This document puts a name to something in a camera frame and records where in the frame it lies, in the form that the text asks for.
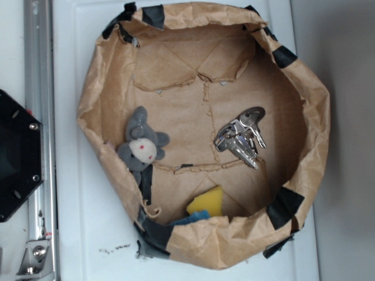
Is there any brown paper bag bin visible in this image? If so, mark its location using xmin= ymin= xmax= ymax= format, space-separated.
xmin=77 ymin=2 xmax=330 ymax=269

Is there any grey plush elephant toy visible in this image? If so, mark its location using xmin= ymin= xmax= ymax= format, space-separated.
xmin=116 ymin=105 xmax=171 ymax=186

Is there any black hexagonal mount plate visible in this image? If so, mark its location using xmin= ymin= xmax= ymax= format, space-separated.
xmin=1 ymin=90 xmax=43 ymax=222

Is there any metal corner bracket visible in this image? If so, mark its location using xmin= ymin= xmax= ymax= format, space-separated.
xmin=16 ymin=239 xmax=53 ymax=280

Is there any yellow blue sponge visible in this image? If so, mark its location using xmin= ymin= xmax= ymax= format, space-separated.
xmin=170 ymin=186 xmax=224 ymax=226

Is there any aluminium extrusion rail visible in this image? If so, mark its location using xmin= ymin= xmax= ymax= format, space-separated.
xmin=24 ymin=1 xmax=60 ymax=280

